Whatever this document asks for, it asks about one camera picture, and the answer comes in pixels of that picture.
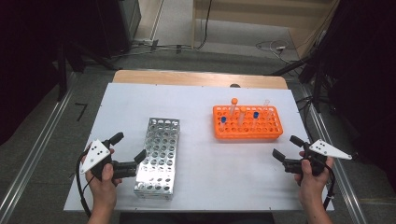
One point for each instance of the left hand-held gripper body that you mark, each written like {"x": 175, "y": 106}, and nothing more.
{"x": 95, "y": 155}

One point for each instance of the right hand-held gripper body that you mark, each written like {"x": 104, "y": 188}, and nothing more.
{"x": 314, "y": 161}

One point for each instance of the metal test tube rack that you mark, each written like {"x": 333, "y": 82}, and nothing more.
{"x": 158, "y": 161}

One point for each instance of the orange test tube rack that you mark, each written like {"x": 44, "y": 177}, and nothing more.
{"x": 249, "y": 132}

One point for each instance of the blue capped test tube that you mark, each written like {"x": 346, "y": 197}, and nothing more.
{"x": 223, "y": 119}
{"x": 256, "y": 114}

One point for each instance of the clear test tube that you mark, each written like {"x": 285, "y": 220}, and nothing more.
{"x": 266, "y": 104}

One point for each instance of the orange capped test tube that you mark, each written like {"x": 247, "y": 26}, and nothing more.
{"x": 234, "y": 101}
{"x": 243, "y": 109}

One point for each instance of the person's right hand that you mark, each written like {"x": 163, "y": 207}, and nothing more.
{"x": 311, "y": 186}

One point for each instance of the person's left hand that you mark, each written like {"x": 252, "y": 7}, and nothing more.
{"x": 104, "y": 189}

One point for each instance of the black metal stand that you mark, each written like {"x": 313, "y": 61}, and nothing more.
{"x": 63, "y": 77}
{"x": 318, "y": 87}

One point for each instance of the dark grey cabinet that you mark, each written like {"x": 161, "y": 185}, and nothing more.
{"x": 129, "y": 18}

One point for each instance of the metal floor rail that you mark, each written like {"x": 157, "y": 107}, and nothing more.
{"x": 352, "y": 199}
{"x": 35, "y": 146}

